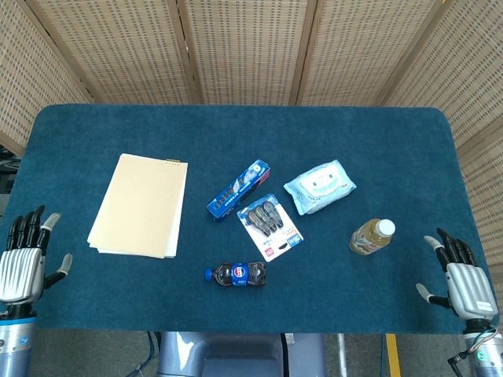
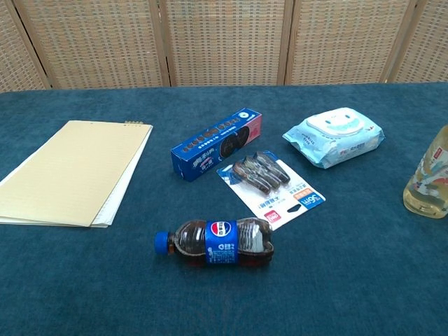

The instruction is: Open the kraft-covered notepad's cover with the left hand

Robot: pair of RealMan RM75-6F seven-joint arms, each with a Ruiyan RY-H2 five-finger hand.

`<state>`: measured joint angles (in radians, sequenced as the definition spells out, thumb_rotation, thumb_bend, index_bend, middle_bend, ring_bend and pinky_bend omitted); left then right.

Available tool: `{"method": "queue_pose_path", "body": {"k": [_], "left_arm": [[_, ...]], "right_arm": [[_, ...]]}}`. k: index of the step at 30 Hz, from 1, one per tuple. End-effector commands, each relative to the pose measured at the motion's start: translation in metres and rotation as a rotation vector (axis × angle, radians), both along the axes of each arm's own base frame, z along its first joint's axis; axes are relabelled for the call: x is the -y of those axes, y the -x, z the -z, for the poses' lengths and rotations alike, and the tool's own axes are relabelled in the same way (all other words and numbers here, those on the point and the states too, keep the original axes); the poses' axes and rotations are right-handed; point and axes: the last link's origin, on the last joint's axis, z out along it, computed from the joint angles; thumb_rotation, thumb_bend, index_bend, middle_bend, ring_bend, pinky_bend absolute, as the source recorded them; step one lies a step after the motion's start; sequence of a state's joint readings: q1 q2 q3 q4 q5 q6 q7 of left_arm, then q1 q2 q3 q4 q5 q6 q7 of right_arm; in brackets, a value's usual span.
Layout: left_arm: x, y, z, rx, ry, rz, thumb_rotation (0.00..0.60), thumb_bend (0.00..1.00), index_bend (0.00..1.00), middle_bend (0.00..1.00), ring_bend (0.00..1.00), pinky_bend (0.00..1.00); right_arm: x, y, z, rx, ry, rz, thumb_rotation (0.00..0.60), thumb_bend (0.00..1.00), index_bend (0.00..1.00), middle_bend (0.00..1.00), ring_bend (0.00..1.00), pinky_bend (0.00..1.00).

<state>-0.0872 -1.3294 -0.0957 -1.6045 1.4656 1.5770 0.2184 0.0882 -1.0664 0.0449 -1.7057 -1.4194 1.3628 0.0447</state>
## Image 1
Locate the yellow tea bottle white cap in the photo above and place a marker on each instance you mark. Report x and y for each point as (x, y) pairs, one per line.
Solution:
(369, 238)

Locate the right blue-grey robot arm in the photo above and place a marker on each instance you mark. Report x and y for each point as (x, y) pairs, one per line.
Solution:
(487, 367)

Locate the woven bamboo screen panel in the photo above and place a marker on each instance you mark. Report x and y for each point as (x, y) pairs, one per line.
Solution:
(353, 51)
(485, 204)
(471, 90)
(23, 78)
(118, 51)
(247, 51)

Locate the light blue wet wipes pack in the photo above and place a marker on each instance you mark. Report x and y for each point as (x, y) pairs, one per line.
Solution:
(319, 187)

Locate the correction tape blister pack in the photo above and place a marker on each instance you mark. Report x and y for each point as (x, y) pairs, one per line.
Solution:
(275, 239)

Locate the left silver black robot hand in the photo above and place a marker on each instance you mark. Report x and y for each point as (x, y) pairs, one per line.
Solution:
(21, 271)

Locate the dark teal table cloth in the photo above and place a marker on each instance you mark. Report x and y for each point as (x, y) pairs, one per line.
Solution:
(236, 133)

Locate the beige notepad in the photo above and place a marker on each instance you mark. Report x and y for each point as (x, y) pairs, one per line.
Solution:
(137, 204)

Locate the white table leg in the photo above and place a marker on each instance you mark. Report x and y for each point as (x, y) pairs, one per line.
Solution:
(342, 355)

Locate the blue Oreo cookie box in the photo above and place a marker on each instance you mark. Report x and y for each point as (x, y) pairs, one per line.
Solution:
(237, 191)

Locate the yellow floor tape strip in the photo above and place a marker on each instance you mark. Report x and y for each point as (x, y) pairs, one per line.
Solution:
(393, 355)

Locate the blue-grey robot torso base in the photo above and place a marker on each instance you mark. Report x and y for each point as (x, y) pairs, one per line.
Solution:
(236, 353)

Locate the small Pepsi cola bottle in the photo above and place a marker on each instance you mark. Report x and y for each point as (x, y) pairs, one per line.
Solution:
(239, 273)

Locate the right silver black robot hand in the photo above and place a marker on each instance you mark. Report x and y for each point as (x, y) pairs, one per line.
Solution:
(469, 286)

